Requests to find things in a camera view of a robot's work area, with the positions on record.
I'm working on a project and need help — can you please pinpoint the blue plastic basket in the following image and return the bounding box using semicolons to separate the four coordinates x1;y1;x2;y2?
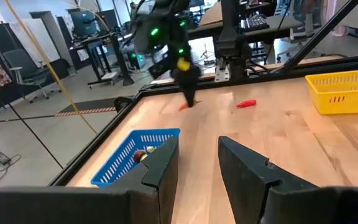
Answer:
90;127;181;189

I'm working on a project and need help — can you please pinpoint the black computer case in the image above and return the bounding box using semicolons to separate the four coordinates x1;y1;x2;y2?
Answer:
126;43;175;81

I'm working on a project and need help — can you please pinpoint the black desk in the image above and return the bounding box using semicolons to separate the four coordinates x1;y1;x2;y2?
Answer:
68;30;136;90

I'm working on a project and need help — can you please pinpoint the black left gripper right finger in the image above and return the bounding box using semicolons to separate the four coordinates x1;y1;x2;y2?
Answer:
218;135;358;224

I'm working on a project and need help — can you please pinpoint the grey office chair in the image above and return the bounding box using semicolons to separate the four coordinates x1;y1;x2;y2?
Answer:
2;48;62;104

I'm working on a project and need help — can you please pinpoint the long grey desk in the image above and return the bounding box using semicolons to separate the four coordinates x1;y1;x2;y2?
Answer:
187;14;304;44

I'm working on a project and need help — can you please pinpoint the hazard striped black mat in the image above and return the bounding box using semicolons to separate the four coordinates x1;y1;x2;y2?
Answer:
53;96;118;118

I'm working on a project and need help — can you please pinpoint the black metal stand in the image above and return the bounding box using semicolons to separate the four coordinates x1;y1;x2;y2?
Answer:
278;0;358;75

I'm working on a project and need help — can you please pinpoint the dark computer monitor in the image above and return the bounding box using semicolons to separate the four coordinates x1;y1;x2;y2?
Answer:
70;11;102;38

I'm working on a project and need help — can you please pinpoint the red toy chili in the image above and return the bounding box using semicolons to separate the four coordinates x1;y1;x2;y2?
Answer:
236;99;258;109

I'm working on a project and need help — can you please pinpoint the black keyboard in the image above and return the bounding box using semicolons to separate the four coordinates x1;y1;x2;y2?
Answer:
240;14;270;32

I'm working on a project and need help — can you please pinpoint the pink hanging cloth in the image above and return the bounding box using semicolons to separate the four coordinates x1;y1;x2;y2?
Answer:
323;0;351;37

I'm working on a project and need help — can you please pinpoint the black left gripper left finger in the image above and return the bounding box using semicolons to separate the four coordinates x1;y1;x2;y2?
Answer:
0;136;180;224

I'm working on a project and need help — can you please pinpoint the yellow plastic basket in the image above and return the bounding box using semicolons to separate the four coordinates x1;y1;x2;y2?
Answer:
305;67;358;116

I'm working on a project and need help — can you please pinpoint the white board panel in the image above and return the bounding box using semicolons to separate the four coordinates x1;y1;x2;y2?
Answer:
7;17;61;65

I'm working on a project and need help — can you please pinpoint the orange toy chili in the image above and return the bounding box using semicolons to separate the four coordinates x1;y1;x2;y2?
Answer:
178;100;202;111

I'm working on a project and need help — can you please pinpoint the dark brown toy mushroom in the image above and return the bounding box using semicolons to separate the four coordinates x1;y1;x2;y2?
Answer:
133;149;148;163

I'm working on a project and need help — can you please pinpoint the white office chair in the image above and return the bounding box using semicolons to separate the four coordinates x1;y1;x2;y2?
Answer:
277;21;316;62

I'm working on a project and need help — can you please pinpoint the black power adapter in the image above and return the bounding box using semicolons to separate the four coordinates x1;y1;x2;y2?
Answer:
0;151;12;166

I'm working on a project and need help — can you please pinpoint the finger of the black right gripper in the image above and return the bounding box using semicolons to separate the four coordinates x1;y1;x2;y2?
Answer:
181;86;191;108
189;85;198;108

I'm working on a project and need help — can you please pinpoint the yellow tape tag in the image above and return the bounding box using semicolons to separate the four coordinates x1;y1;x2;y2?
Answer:
177;57;191;72

